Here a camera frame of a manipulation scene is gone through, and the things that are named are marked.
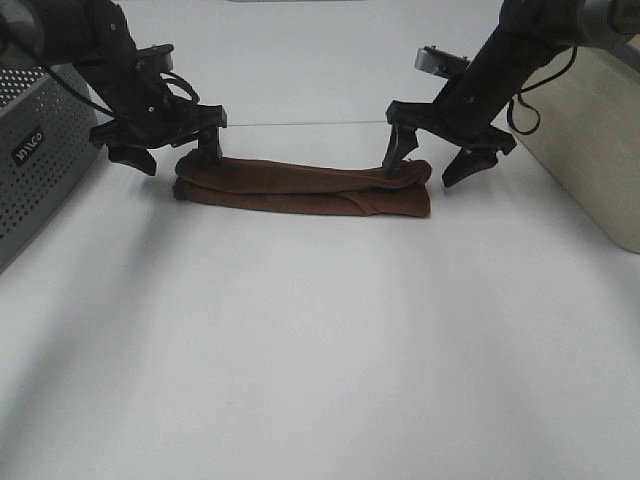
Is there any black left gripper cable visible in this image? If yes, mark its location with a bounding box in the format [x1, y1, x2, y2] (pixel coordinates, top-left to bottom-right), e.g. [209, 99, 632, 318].
[37, 62, 201, 114]

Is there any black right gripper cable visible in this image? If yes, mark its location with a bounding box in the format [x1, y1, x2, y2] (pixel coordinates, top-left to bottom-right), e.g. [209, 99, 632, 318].
[507, 44, 579, 136]

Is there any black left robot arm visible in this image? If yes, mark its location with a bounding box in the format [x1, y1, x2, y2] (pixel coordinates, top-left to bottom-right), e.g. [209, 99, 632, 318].
[1, 1, 227, 175]

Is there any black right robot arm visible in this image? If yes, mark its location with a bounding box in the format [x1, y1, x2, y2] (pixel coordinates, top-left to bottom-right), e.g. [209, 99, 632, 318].
[382, 1, 639, 187]

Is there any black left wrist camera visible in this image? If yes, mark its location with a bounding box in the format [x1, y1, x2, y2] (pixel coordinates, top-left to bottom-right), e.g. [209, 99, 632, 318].
[134, 44, 174, 75]

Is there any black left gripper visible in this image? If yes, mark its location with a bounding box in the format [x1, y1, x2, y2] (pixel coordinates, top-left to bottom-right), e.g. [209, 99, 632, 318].
[89, 74, 227, 176]

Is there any beige plastic basket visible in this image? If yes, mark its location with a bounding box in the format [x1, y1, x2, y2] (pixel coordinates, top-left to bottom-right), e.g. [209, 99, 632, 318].
[513, 38, 639, 252]

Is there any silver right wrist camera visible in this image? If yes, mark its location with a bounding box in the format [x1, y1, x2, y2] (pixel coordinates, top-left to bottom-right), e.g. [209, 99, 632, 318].
[414, 46, 471, 79]

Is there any brown towel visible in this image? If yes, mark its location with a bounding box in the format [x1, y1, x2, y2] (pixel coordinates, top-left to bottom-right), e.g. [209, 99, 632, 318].
[173, 154, 432, 218]

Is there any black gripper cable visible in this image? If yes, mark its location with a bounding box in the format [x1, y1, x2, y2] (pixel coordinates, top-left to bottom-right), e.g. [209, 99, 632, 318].
[507, 44, 579, 136]
[37, 62, 201, 114]

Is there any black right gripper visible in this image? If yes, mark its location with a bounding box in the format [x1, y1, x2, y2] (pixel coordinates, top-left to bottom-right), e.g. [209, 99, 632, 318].
[382, 74, 515, 188]

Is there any grey perforated basket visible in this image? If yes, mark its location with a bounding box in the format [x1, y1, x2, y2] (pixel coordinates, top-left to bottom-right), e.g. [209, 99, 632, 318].
[1, 67, 99, 268]

